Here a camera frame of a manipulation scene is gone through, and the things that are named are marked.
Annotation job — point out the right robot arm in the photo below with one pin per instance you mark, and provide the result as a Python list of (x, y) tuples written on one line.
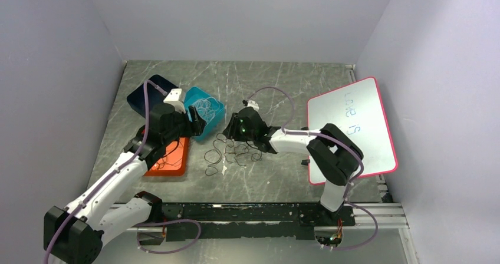
[(338, 158)]

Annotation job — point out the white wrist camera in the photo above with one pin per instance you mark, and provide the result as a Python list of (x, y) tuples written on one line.
[(176, 98), (251, 103)]

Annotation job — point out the orange tray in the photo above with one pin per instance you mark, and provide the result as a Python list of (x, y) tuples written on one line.
[(173, 163)]

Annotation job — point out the pink framed whiteboard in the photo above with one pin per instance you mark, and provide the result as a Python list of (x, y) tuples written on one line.
[(357, 110)]

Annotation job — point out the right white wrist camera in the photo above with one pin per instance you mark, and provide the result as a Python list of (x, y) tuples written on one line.
[(251, 103)]

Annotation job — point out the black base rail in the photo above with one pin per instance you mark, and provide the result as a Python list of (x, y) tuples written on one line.
[(301, 220)]

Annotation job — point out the navy blue tray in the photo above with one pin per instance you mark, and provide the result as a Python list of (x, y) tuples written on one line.
[(136, 98)]

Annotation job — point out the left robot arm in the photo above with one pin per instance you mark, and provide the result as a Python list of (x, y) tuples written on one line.
[(78, 232)]

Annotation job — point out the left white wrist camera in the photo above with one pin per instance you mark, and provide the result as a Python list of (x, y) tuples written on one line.
[(176, 98)]

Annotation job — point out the teal tray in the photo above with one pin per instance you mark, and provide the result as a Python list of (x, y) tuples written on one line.
[(210, 109)]

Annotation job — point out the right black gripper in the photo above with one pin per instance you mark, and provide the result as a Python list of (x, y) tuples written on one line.
[(231, 131)]

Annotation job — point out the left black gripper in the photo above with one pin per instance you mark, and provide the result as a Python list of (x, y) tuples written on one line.
[(193, 128)]

